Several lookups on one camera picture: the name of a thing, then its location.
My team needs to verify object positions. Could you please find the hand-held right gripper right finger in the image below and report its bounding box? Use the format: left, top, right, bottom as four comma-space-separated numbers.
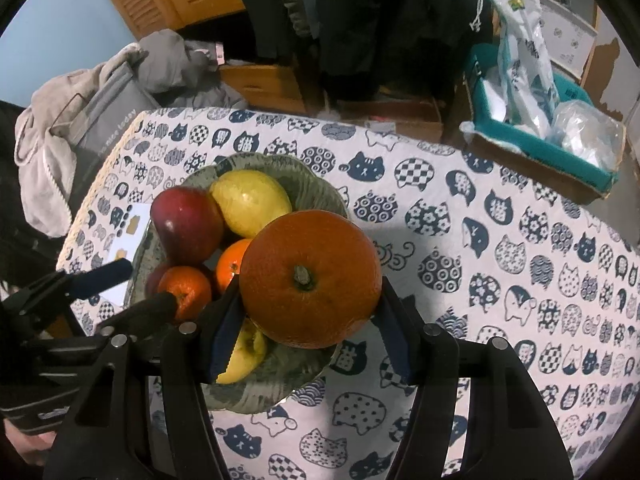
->
372, 280, 576, 480

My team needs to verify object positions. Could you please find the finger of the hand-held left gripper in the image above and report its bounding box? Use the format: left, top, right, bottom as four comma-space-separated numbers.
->
0, 259, 135, 321
20, 290, 178, 356

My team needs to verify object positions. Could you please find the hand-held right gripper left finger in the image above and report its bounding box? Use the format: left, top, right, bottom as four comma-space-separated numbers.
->
42, 275, 251, 480

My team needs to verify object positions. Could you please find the bright red apple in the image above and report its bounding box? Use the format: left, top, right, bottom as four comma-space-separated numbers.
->
145, 262, 171, 298

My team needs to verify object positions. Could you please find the yellow mango with red blush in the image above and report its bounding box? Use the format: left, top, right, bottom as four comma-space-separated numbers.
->
215, 317, 268, 386

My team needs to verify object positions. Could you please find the small tangerine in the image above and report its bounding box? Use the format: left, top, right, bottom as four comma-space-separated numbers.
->
157, 265, 213, 323

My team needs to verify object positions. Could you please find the medium orange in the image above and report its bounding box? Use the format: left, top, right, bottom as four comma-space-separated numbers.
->
215, 238, 253, 291

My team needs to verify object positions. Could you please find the dark red apple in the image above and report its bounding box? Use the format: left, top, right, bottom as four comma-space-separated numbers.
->
150, 186, 225, 267

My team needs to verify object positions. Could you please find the large orange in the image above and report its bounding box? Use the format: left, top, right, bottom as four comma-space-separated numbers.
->
239, 210, 383, 351

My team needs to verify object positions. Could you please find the yellow-green mango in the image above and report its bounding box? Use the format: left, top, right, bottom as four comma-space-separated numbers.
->
209, 170, 293, 240

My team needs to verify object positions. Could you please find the person's left hand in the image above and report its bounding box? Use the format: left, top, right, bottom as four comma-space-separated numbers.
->
2, 420, 56, 466

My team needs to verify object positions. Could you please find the white phone with stickers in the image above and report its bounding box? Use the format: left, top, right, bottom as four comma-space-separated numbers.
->
107, 202, 153, 306

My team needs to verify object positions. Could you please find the cat-print tablecloth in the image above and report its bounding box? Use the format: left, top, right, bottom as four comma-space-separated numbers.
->
55, 107, 640, 480

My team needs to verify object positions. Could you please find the grey laundry bag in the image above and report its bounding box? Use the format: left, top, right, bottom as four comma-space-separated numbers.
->
50, 62, 161, 181

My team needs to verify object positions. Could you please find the cardboard box under teal box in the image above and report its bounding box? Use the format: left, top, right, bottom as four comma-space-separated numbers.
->
460, 120, 621, 206

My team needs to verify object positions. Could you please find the flat cardboard box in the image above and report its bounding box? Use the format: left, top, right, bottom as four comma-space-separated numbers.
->
340, 97, 446, 143

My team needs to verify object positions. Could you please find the grey clothes pile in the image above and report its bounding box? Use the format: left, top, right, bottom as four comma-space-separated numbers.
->
135, 29, 248, 111

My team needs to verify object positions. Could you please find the wooden drawer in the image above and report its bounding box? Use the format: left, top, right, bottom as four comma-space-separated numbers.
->
217, 62, 308, 116

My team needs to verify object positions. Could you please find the clear plastic bag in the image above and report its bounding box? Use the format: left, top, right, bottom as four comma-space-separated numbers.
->
547, 100, 626, 171

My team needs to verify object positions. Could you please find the white rice bag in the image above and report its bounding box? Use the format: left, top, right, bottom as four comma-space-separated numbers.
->
475, 0, 558, 138

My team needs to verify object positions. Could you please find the black hanging jacket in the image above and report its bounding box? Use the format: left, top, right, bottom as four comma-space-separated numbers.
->
239, 0, 493, 106

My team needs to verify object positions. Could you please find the white patterned crate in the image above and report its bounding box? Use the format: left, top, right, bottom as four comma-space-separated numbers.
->
537, 2, 598, 81

